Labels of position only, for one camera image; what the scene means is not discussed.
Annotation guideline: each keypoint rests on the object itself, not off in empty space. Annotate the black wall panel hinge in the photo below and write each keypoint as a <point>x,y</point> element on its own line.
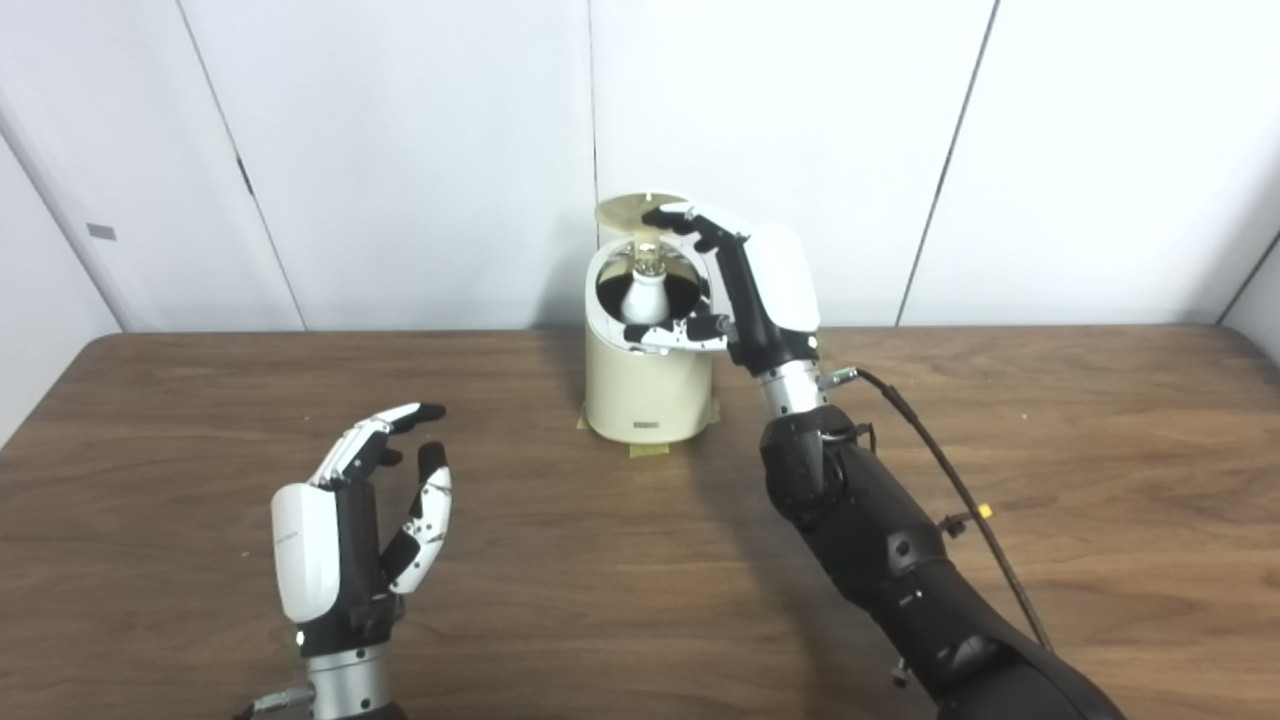
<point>245,175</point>

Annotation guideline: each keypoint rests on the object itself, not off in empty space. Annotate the small white plastic bottle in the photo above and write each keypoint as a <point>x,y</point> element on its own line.
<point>645,295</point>

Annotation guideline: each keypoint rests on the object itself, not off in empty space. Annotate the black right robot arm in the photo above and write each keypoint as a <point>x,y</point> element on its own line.
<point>900,570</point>

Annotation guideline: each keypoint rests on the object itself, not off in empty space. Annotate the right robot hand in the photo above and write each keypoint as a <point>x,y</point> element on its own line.
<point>775,290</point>

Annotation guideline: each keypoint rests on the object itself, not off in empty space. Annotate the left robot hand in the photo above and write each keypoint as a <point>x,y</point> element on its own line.
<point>315,560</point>

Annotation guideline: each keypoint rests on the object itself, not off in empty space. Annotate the round cream bin lid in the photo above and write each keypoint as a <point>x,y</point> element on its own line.
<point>622,214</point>

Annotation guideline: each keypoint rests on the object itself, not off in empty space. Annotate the small grey wall label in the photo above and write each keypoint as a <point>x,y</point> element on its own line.
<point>101,232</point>

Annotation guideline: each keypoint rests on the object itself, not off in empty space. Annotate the cream-colored bin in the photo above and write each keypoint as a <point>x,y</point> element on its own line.
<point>648,395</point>

